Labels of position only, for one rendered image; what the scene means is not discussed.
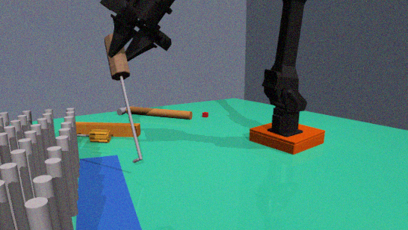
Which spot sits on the blue flat strip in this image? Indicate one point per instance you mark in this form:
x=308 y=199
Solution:
x=104 y=201

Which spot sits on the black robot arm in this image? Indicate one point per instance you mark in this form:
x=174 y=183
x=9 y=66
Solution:
x=281 y=82

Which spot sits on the orange ribbed screwdriver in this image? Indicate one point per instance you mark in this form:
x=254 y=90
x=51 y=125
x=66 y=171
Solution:
x=98 y=135

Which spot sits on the orange flat bar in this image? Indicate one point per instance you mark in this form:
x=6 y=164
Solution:
x=117 y=129

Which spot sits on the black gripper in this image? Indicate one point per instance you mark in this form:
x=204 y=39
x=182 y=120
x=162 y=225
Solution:
x=150 y=12

